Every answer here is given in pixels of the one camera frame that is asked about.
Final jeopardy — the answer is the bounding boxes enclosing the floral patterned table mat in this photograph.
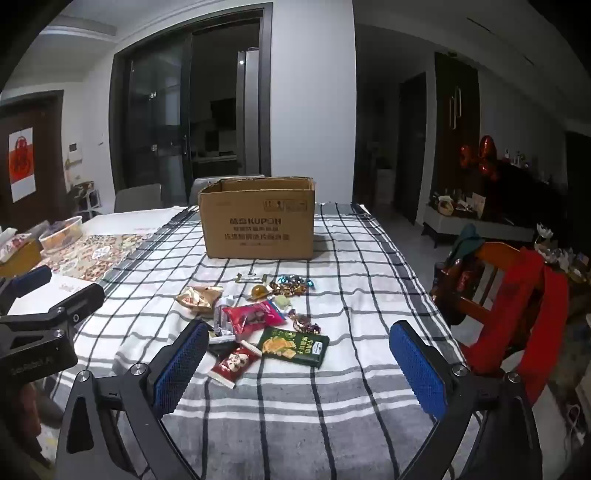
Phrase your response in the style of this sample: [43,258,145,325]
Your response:
[40,234,148,282]

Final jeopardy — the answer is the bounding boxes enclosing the grey chair near box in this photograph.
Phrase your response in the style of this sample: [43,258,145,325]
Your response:
[188,175,263,206]

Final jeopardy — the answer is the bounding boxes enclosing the green cloth on chair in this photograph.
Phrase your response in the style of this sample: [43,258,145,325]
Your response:
[445,223,485,267]

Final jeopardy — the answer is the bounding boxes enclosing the red fu door poster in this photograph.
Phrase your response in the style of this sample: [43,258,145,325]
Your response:
[8,127,36,203]

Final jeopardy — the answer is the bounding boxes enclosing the tissue box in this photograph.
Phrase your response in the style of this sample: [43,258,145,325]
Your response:
[0,227,41,278]

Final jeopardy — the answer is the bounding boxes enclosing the grey chair far left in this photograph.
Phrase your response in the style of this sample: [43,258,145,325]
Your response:
[114,183,162,213]

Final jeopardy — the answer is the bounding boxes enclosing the blue foil candies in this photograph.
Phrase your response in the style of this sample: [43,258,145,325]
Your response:
[276,274,315,292]

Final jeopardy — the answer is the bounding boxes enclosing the red heart balloons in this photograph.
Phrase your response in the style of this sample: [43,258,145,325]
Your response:
[459,135,498,181]

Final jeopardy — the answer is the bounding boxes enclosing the red gold foil candies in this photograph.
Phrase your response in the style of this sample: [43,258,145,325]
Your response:
[287,309,321,334]

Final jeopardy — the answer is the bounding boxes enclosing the pink red snack packet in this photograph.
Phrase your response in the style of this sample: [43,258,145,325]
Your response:
[222,301,286,338]

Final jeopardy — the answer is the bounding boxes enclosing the black gold snack bar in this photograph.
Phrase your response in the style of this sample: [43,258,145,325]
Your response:
[207,335,239,360]

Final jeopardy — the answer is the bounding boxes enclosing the clear plastic food bowl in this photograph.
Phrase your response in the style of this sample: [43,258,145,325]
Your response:
[39,216,82,254]

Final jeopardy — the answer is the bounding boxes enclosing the red white candy packet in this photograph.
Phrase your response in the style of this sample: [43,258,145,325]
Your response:
[207,342,263,389]

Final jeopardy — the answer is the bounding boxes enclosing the clear snack stick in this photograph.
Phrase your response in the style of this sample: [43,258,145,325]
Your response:
[212,296,233,336]

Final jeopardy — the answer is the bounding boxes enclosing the red wooden chair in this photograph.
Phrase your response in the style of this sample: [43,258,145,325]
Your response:
[430,242,569,404]

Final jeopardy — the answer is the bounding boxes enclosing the white low tv bench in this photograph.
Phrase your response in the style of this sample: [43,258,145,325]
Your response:
[422,206,534,248]

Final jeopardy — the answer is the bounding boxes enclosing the beige gold snack pouch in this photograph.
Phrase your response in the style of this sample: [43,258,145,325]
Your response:
[175,285,223,316]

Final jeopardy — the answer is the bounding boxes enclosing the black white checkered tablecloth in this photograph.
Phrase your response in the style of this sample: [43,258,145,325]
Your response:
[50,201,477,480]

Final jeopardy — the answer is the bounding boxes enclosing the brown cardboard box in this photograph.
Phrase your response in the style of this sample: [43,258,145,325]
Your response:
[198,177,315,260]

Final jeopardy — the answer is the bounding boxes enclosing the green chip snack bag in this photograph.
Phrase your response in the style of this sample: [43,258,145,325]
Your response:
[257,327,329,368]

